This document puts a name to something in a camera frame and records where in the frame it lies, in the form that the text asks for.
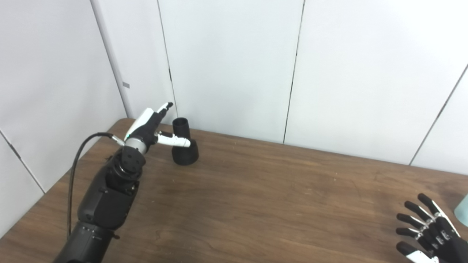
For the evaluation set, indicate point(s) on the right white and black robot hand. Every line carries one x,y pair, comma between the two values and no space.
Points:
446,241

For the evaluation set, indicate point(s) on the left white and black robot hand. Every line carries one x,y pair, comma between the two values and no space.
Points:
146,126

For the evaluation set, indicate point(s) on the black flared nozzle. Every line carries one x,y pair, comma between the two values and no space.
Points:
184,155

